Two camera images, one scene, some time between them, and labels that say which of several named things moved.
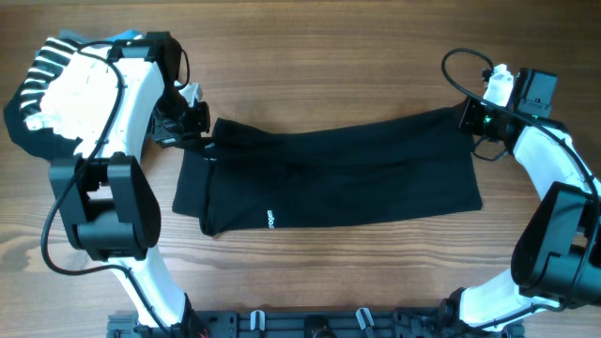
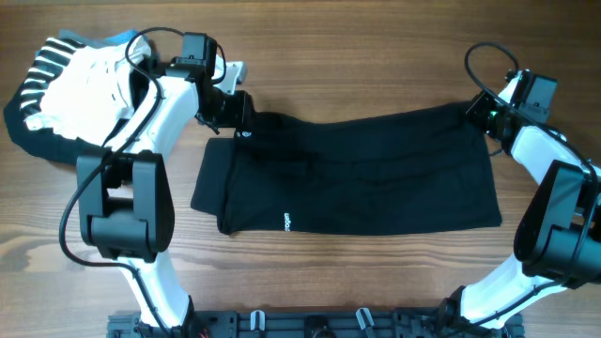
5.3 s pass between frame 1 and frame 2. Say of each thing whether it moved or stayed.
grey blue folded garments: stayed
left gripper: moved
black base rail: stayed
